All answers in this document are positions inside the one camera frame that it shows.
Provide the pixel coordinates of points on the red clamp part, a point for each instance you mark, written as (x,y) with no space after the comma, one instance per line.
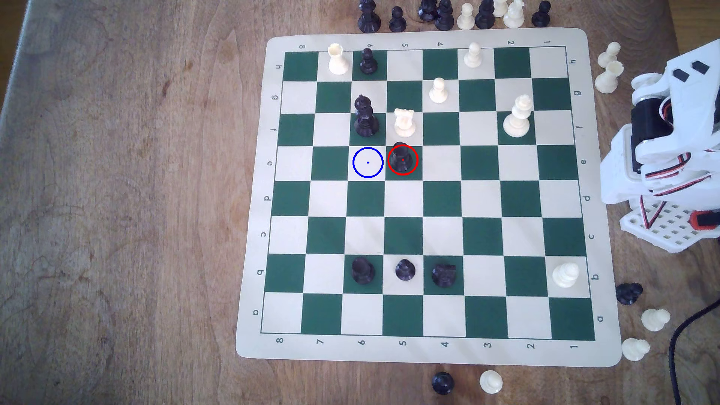
(704,220)

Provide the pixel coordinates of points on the white chess knight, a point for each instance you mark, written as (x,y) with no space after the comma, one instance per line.
(514,17)
(404,124)

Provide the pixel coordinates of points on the black chess piece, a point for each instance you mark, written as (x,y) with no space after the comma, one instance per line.
(629,293)
(485,16)
(427,10)

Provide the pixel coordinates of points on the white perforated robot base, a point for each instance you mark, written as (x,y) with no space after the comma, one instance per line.
(669,225)

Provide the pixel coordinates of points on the white chess pawn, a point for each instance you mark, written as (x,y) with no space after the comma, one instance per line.
(466,18)
(655,319)
(565,275)
(635,349)
(608,56)
(473,56)
(439,93)
(491,382)

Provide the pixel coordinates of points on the white chess rook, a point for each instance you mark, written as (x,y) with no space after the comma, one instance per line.
(608,79)
(337,62)

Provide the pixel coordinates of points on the green and cream chess mat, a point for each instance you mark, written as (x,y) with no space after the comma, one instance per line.
(441,199)

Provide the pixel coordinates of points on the black chess rook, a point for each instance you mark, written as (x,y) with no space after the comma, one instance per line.
(363,270)
(400,154)

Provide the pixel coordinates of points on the black chess king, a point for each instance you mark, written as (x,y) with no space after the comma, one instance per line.
(365,121)

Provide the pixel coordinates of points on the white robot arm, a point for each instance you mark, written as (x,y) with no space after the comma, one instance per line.
(619,169)

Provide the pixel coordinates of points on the white chess queen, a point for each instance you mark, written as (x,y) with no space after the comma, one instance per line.
(517,121)

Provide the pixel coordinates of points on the black chess pawn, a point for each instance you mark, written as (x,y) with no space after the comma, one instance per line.
(405,270)
(397,21)
(368,63)
(541,16)
(442,383)

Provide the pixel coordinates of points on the white chess piece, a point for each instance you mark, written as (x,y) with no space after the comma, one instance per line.
(500,7)

